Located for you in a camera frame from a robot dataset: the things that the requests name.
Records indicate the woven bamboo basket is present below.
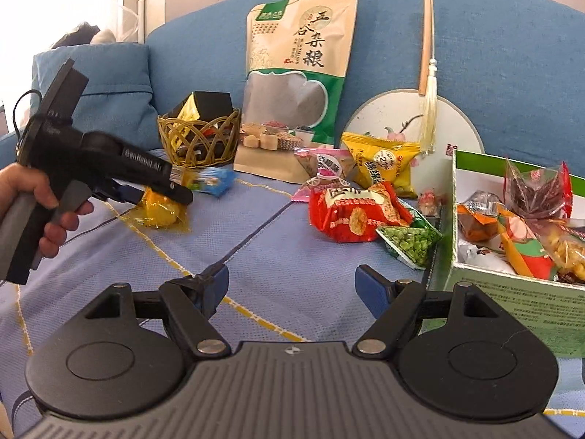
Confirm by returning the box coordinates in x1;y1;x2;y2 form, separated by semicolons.
158;109;242;168

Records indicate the gold foil packet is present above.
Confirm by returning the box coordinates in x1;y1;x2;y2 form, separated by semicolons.
175;93;202;122

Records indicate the yellow bread packet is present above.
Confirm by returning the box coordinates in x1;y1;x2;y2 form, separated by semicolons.
132;185;191;230

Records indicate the clear waffle cookie packet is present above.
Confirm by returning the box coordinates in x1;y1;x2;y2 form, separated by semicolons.
544;219;585;284

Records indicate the yellow snack packet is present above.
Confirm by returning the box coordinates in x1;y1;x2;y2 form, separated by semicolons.
342;132;422;200

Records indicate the blue fabric sofa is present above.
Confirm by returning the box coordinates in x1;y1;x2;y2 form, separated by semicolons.
0;0;585;179

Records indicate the green pea packet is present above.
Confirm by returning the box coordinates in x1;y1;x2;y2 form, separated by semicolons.
375;210;442;270

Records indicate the white brown printed snack packet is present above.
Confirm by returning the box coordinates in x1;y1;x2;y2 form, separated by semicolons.
459;243;518;276

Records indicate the large kraft grain pouch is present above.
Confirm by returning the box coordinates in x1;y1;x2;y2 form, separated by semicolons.
233;0;360;182

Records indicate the orange clear dried snack packet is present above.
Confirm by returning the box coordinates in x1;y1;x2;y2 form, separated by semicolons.
457;191;504;241

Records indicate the blue pillow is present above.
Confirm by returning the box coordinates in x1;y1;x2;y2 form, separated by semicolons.
30;43;161;153

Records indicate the green and white cardboard box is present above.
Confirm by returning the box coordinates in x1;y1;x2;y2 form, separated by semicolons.
430;149;585;360

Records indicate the white rack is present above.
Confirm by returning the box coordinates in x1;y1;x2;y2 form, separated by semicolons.
116;0;148;45

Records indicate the pink grey snack packet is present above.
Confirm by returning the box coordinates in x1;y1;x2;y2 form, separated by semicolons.
294;147;357;180

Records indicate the small pink white candy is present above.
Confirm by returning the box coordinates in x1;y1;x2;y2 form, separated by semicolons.
418;187;444;216

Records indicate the person's left hand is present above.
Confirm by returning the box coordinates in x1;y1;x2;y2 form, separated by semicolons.
0;162;95;261

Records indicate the blue checked blanket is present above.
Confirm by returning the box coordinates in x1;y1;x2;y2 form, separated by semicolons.
0;146;585;439

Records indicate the red clear dried fruit packet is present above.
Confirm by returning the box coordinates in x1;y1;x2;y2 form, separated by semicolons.
505;158;573;221

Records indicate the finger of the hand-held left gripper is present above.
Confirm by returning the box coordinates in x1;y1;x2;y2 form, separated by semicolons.
91;177;148;206
137;171;195;206

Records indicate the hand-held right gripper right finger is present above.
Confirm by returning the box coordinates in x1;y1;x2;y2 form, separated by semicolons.
352;264;501;360

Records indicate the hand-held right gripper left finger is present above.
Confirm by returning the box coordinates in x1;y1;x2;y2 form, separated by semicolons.
84;264;231;362

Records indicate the orange green snack packet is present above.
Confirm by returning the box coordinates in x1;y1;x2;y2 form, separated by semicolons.
497;205;557;281

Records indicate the black packet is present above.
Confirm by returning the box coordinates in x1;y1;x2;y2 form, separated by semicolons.
192;91;234;122

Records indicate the red rice cracker packet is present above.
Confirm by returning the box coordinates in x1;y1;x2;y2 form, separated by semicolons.
308;182;413;243

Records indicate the round white fan with tassel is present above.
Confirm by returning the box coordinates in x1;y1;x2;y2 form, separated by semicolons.
340;0;485;171

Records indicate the pink clear snack packet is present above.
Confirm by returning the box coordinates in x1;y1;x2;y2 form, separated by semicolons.
291;176;329;203

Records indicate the small blue snack packet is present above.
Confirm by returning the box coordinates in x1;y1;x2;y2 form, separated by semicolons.
185;167;237;199

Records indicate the dark cloth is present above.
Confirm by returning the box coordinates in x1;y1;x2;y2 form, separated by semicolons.
49;22;115;51

